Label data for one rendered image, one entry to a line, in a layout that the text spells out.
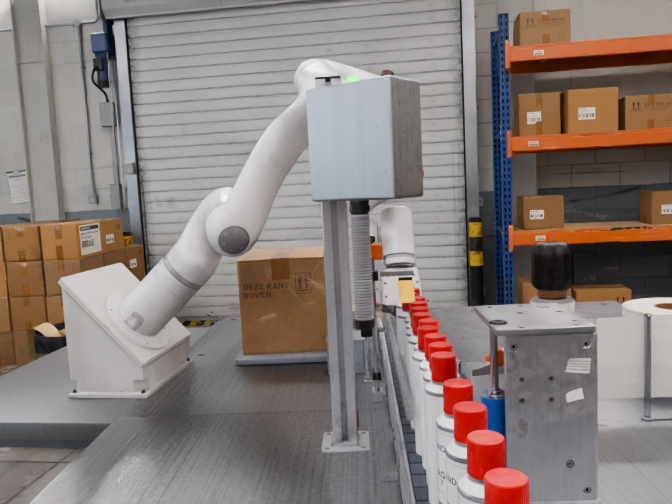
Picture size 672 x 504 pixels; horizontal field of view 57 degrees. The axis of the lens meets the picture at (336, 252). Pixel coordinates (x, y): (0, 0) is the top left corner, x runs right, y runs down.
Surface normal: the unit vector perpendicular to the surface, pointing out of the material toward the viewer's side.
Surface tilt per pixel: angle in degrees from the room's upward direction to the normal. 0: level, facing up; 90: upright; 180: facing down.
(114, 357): 90
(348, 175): 90
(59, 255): 91
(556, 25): 90
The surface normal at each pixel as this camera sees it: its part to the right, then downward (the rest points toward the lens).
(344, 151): -0.60, 0.11
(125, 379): -0.15, 0.11
